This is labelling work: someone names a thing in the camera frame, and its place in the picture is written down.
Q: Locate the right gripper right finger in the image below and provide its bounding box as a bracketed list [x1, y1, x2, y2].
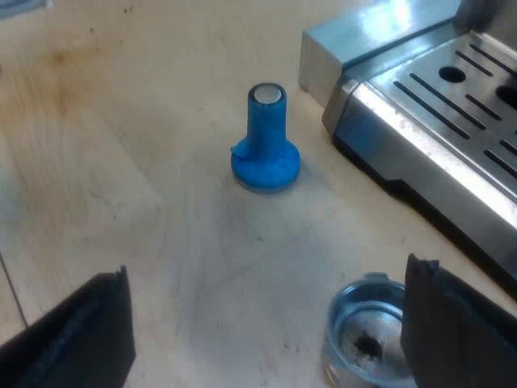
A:
[401, 253, 517, 388]

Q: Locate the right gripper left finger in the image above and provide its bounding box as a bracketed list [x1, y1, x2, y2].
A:
[0, 265, 137, 388]

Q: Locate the steel espresso machine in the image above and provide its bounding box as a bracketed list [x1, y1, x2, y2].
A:
[322, 0, 517, 290]

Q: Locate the blue tamper with steel top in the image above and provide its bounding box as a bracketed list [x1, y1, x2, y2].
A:
[229, 83, 302, 196]

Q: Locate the metal block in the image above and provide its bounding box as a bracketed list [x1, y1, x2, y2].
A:
[298, 0, 464, 105]

